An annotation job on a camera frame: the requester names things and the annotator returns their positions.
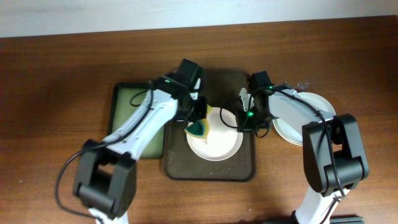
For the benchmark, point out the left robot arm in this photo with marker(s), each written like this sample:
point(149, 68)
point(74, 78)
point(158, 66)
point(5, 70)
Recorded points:
point(106, 176)

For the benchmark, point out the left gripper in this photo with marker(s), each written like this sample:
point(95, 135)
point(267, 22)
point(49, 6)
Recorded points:
point(197, 110)

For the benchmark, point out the dark brown serving tray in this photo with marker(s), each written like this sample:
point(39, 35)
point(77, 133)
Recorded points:
point(181, 163)

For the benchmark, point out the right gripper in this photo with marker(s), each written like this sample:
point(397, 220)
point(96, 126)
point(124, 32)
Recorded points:
point(244, 121)

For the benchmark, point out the green yellow sponge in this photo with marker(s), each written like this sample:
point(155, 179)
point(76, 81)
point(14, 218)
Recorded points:
point(200, 129)

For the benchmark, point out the white plate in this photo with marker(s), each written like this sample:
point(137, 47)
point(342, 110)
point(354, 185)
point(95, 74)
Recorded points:
point(287, 132)
point(221, 141)

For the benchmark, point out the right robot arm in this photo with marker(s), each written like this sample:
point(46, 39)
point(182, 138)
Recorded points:
point(334, 159)

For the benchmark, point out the white plate top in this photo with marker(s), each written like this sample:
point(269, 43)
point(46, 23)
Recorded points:
point(221, 141)

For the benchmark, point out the small green tray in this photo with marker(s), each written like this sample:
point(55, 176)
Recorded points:
point(121, 111)

